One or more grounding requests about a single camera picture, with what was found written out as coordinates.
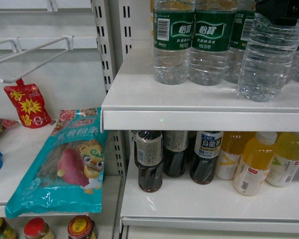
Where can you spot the white wire display hook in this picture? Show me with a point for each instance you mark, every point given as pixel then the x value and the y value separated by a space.
pixel 25 60

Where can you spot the red lid sauce jar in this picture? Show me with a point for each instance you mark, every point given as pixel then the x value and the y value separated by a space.
pixel 37 228

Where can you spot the teal noodle snack bag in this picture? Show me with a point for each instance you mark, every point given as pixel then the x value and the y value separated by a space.
pixel 67 174

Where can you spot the red sauce pouch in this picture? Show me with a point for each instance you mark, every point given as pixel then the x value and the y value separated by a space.
pixel 29 104

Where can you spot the red label sauce jar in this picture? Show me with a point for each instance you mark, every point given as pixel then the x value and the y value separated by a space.
pixel 82 227

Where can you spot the dark oolong tea bottle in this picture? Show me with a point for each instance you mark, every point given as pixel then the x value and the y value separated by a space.
pixel 206 151
pixel 150 159
pixel 174 152

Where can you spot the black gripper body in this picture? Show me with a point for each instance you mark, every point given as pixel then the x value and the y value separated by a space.
pixel 279 12

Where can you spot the yellow vitamin drink bottle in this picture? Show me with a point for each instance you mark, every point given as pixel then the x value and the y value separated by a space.
pixel 286 160
pixel 255 162
pixel 232 147

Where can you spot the white shelf board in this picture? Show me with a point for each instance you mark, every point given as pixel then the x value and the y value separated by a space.
pixel 136 100
pixel 183 204

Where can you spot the white bottom shelf board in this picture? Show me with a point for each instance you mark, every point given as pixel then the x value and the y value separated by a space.
pixel 183 204

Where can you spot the yellow label jar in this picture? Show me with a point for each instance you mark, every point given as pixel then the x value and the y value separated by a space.
pixel 6 231

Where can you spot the clear water bottle green label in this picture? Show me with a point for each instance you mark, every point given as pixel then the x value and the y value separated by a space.
pixel 243 21
pixel 267 59
pixel 294 67
pixel 173 22
pixel 214 20

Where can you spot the white left side shelf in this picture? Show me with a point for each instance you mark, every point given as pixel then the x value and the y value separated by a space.
pixel 19 147

